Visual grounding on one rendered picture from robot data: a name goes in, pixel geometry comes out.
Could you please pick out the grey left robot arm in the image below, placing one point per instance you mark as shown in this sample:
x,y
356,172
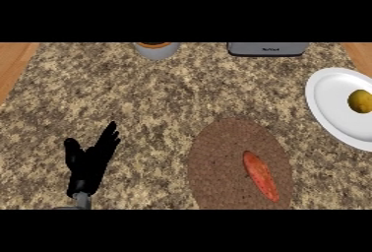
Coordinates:
x,y
81,201

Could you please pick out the white round plate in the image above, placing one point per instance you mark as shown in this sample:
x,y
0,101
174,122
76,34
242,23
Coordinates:
x,y
334,108

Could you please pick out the grey pot with orange rim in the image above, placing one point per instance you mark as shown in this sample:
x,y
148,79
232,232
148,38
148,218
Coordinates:
x,y
157,50

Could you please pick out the grey toaster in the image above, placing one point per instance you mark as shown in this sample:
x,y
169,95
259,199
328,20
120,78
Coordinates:
x,y
267,49

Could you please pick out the yellow lemon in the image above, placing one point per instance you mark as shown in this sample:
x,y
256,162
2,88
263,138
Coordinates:
x,y
360,101

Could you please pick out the brown round woven placemat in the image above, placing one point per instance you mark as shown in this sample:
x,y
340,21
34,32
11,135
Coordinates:
x,y
217,170

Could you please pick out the orange sweet potato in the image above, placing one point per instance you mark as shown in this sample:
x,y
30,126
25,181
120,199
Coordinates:
x,y
260,175

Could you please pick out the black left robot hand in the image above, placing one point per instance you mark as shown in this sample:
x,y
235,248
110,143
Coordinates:
x,y
89,160

